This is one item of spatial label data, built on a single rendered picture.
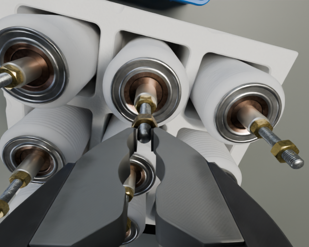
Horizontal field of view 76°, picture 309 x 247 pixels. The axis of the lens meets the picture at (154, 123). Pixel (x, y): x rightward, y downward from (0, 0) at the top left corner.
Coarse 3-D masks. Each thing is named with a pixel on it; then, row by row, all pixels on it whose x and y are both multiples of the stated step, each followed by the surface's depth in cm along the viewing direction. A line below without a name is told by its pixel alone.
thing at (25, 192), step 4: (28, 184) 31; (32, 184) 31; (36, 184) 30; (40, 184) 30; (24, 188) 31; (28, 188) 30; (32, 188) 30; (36, 188) 30; (20, 192) 30; (24, 192) 29; (28, 192) 29; (32, 192) 29; (16, 196) 30; (20, 196) 29; (24, 196) 29; (28, 196) 29; (12, 200) 29; (16, 200) 29; (20, 200) 29; (12, 204) 29; (16, 204) 29; (12, 208) 29
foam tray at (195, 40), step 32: (0, 0) 23; (32, 0) 23; (64, 0) 23; (96, 0) 23; (128, 32) 35; (160, 32) 25; (192, 32) 25; (224, 32) 25; (192, 64) 27; (256, 64) 31; (288, 64) 27; (96, 96) 29; (96, 128) 31; (192, 128) 32
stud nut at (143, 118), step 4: (140, 116) 14; (144, 116) 14; (148, 116) 14; (152, 116) 15; (136, 120) 14; (140, 120) 14; (144, 120) 14; (148, 120) 14; (152, 120) 14; (132, 124) 15; (136, 124) 14; (152, 124) 14; (156, 124) 15
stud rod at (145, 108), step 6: (144, 108) 17; (150, 108) 17; (138, 126) 14; (144, 126) 14; (150, 126) 14; (138, 132) 14; (144, 132) 13; (150, 132) 14; (138, 138) 13; (144, 138) 13; (150, 138) 13
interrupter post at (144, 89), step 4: (144, 84) 20; (148, 84) 21; (140, 88) 20; (144, 88) 19; (148, 88) 19; (152, 88) 20; (136, 92) 20; (140, 92) 19; (144, 92) 18; (148, 92) 18; (152, 92) 19; (136, 96) 18; (152, 96) 18; (136, 100) 18; (156, 100) 19; (156, 104) 19
